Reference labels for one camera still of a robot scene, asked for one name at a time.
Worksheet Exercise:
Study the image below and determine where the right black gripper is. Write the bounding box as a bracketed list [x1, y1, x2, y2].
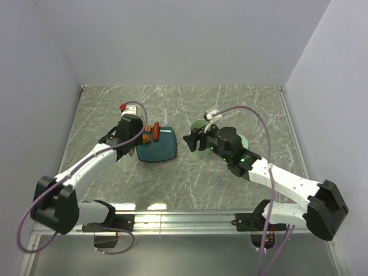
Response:
[183, 120, 232, 163]

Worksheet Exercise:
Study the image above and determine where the orange fried shrimp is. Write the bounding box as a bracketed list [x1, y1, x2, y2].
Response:
[142, 125, 151, 144]

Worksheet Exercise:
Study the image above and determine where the teal square plate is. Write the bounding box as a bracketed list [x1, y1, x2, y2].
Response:
[136, 126, 177, 163]

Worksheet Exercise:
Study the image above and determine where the red sausage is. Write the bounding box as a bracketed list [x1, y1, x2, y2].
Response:
[152, 122, 160, 142]

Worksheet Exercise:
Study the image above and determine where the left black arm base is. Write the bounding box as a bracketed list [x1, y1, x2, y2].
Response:
[77, 200, 135, 255]

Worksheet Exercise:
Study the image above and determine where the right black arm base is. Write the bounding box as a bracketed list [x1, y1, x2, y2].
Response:
[231, 200, 287, 251]

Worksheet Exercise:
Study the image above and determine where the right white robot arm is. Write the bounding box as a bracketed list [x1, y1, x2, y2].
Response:
[183, 125, 348, 241]

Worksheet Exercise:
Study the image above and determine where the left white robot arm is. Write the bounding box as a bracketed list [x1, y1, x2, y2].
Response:
[30, 114, 144, 235]

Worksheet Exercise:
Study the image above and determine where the mint green canister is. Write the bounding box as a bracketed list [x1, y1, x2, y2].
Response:
[189, 119, 215, 158]

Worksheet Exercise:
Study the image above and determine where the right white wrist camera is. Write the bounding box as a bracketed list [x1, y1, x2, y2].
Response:
[204, 108, 222, 133]

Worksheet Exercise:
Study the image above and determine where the mint green lid brown handle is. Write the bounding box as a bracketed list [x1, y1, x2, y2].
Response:
[238, 135, 249, 150]

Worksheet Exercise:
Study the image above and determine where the aluminium front rail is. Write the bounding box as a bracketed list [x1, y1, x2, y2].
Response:
[31, 209, 336, 236]

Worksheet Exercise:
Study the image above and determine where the aluminium rail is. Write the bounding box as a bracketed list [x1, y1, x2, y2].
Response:
[31, 209, 336, 236]
[276, 86, 309, 179]

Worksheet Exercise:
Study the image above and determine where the aluminium right side rail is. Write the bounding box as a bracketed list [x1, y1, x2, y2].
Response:
[276, 86, 309, 179]

